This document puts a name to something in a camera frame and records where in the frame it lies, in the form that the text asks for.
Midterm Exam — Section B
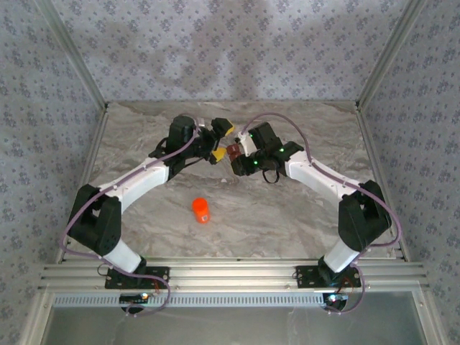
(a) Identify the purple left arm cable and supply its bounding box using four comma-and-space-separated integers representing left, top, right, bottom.
59, 114, 202, 318

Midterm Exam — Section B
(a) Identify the grey metal sheet panel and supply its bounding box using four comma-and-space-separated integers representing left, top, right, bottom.
39, 305, 431, 345

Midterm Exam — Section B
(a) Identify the brown pill organizer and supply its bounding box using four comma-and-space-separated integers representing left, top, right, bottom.
226, 143, 244, 162

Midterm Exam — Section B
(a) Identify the aluminium corner post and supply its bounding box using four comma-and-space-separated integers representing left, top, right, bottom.
354, 0, 429, 111
34, 0, 110, 111

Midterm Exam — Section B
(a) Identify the orange pill bottle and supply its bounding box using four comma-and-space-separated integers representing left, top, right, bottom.
191, 197, 212, 224

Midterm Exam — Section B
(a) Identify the floral patterned backdrop cloth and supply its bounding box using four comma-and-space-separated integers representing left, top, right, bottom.
0, 0, 460, 345

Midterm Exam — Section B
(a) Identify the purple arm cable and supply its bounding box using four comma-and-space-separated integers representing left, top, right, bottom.
59, 114, 202, 318
239, 111, 404, 316

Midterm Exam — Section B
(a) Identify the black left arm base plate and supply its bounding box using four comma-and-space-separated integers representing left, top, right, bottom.
103, 264, 171, 290

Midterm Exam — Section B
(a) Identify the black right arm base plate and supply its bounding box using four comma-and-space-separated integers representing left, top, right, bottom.
294, 264, 362, 290

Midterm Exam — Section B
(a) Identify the aluminium bottom frame bar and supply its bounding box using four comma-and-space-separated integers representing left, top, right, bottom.
413, 287, 450, 345
16, 290, 55, 345

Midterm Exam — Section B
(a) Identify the aluminium side rail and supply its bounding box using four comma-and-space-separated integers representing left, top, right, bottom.
53, 103, 111, 265
354, 103, 411, 262

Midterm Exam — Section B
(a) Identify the small controller board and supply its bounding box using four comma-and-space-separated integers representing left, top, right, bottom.
322, 292, 349, 305
119, 292, 150, 304

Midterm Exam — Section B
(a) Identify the slotted grey cable duct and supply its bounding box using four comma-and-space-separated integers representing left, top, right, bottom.
52, 291, 326, 309

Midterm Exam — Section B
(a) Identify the aluminium mounting rail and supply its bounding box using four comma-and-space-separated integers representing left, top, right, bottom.
37, 257, 431, 290

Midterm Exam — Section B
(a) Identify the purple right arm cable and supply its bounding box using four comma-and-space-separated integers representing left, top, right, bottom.
239, 111, 404, 316

